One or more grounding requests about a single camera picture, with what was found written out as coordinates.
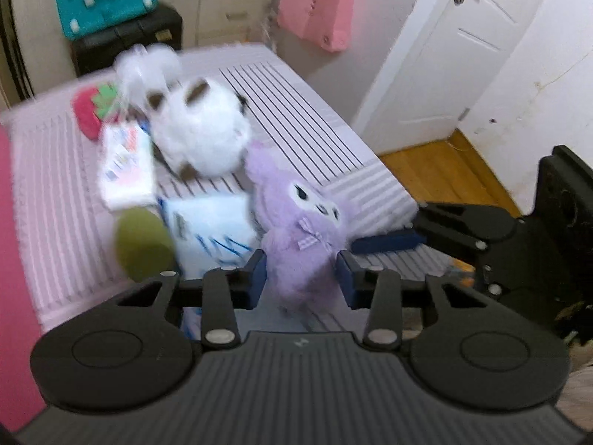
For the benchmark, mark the teal felt handbag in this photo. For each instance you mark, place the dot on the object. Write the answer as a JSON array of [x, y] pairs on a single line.
[[102, 9]]

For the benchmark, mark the white panda plush toy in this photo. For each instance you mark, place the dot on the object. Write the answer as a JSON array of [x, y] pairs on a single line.
[[204, 134]]

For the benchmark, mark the pink hanging bag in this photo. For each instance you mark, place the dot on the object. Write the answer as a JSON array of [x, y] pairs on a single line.
[[296, 4], [336, 14]]

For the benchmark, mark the beige wardrobe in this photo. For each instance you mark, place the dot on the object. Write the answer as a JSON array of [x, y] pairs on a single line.
[[231, 4]]

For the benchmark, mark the red strawberry plush toy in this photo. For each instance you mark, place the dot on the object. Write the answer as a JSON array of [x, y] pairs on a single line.
[[85, 109]]

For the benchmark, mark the green plush ball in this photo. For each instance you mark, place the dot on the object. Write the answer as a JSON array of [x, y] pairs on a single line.
[[141, 245]]

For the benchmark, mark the white fluffy plush toy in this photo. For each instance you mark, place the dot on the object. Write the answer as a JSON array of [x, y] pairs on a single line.
[[153, 67]]

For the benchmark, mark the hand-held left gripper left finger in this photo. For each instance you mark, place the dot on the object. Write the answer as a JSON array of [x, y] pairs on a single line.
[[257, 279]]

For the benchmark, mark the white printed packet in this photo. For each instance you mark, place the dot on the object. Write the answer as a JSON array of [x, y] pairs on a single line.
[[125, 167]]

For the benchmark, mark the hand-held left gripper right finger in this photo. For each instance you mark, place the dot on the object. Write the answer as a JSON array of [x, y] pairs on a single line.
[[345, 279]]

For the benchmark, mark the pink storage box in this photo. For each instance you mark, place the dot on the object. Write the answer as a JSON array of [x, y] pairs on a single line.
[[14, 264]]

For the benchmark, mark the white door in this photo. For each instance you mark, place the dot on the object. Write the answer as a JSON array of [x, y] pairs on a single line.
[[463, 55]]

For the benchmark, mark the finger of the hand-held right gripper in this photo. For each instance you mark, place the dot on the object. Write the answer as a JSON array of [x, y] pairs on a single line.
[[389, 241], [463, 213]]

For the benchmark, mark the blue print tissue pack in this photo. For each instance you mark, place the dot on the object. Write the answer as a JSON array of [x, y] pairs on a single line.
[[208, 227]]

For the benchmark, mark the black suitcase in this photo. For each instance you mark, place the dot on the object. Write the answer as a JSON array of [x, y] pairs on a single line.
[[139, 32]]

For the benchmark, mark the purple plush toy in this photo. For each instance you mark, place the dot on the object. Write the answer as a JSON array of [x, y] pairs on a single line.
[[296, 213]]

